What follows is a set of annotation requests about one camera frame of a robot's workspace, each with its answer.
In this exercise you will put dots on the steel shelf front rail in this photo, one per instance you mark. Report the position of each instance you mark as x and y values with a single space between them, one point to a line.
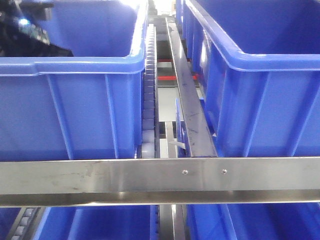
160 181

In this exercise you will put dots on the steel divider rail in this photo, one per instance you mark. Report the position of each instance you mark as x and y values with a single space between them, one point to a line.
199 139

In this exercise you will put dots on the large blue bin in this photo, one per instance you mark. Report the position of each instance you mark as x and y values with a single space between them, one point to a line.
258 65
71 78

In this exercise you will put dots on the roller track strip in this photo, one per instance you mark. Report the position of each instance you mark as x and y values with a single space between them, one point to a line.
149 97

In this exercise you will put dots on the large blue bin right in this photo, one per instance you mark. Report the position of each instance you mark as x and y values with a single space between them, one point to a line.
258 65

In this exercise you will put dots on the large blue bin left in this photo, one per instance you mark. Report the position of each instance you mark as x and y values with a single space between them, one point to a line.
71 78

